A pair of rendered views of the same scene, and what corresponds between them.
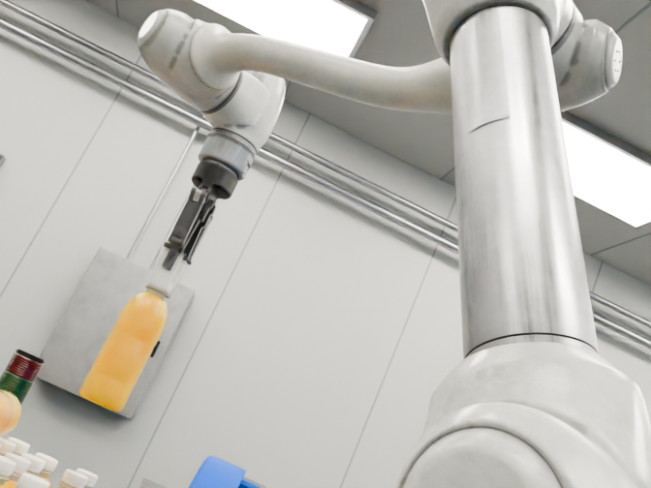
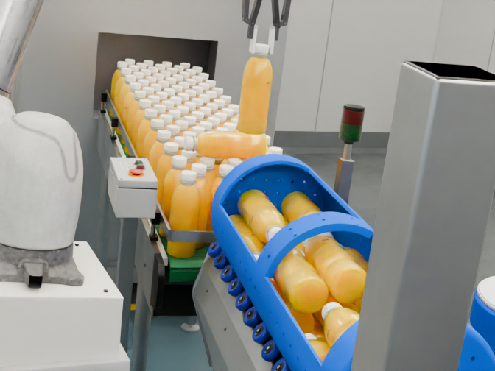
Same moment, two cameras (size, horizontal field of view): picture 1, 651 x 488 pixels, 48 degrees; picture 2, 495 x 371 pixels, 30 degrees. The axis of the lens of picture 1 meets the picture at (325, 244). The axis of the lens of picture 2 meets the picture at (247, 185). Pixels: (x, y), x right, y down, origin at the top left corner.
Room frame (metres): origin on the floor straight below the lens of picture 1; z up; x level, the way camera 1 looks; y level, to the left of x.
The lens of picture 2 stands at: (0.50, -1.95, 1.80)
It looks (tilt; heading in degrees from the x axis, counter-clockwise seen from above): 17 degrees down; 72
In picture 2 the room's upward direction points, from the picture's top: 7 degrees clockwise
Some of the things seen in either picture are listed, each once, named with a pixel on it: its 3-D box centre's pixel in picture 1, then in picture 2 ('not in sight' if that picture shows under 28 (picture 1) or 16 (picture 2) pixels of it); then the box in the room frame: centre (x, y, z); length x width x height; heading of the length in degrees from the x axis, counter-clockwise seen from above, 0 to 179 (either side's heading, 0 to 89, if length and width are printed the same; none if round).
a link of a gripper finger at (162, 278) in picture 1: (166, 270); (253, 39); (1.17, 0.22, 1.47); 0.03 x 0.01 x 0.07; 87
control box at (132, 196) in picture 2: not in sight; (132, 186); (0.92, 0.31, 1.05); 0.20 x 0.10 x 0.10; 88
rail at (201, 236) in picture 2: not in sight; (247, 237); (1.21, 0.17, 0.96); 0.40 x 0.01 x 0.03; 178
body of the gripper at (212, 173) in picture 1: (207, 193); not in sight; (1.20, 0.22, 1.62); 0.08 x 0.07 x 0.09; 177
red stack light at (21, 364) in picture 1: (23, 367); (353, 115); (1.58, 0.46, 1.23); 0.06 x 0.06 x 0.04
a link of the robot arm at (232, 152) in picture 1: (226, 157); not in sight; (1.20, 0.22, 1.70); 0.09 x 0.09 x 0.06
